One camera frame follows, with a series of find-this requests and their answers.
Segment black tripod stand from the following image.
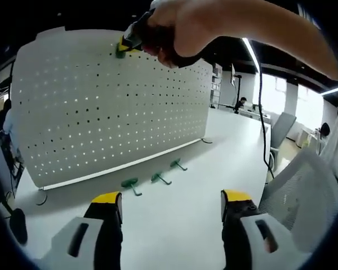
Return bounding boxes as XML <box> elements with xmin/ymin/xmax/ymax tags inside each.
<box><xmin>230</xmin><ymin>63</ymin><xmax>243</xmax><ymax>115</ymax></box>

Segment white storage shelf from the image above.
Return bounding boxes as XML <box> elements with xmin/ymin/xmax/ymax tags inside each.
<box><xmin>210</xmin><ymin>62</ymin><xmax>224</xmax><ymax>109</ymax></box>

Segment person's right hand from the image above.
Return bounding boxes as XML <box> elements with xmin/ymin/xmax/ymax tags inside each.
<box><xmin>145</xmin><ymin>0</ymin><xmax>226</xmax><ymax>69</ymax></box>

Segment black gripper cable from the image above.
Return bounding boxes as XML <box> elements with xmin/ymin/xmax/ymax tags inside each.
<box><xmin>257</xmin><ymin>66</ymin><xmax>275</xmax><ymax>179</ymax></box>

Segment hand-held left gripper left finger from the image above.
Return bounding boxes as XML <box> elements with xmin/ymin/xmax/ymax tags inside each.
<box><xmin>41</xmin><ymin>191</ymin><xmax>124</xmax><ymax>270</ymax></box>

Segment white mesh office chair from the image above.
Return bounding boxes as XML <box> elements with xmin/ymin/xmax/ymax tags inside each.
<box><xmin>259</xmin><ymin>147</ymin><xmax>338</xmax><ymax>250</ymax></box>

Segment black padded object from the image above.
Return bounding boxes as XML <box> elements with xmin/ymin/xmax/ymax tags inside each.
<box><xmin>8</xmin><ymin>207</ymin><xmax>28</xmax><ymax>246</ymax></box>

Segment green hook assembly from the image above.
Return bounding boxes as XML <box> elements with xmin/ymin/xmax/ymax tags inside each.
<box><xmin>114</xmin><ymin>42</ymin><xmax>127</xmax><ymax>59</ymax></box>
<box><xmin>150</xmin><ymin>172</ymin><xmax>172</xmax><ymax>186</ymax></box>
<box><xmin>121</xmin><ymin>177</ymin><xmax>143</xmax><ymax>197</ymax></box>
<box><xmin>170</xmin><ymin>159</ymin><xmax>188</xmax><ymax>172</ymax></box>

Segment long ceiling light strip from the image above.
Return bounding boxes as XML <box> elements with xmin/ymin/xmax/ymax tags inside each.
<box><xmin>241</xmin><ymin>37</ymin><xmax>261</xmax><ymax>74</ymax></box>
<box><xmin>322</xmin><ymin>84</ymin><xmax>338</xmax><ymax>98</ymax></box>

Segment white perforated mounting plate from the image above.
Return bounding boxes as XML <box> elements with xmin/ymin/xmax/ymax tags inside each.
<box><xmin>10</xmin><ymin>29</ymin><xmax>214</xmax><ymax>206</ymax></box>

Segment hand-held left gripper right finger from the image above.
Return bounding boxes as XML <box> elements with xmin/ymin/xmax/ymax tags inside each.
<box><xmin>220</xmin><ymin>189</ymin><xmax>313</xmax><ymax>270</ymax></box>

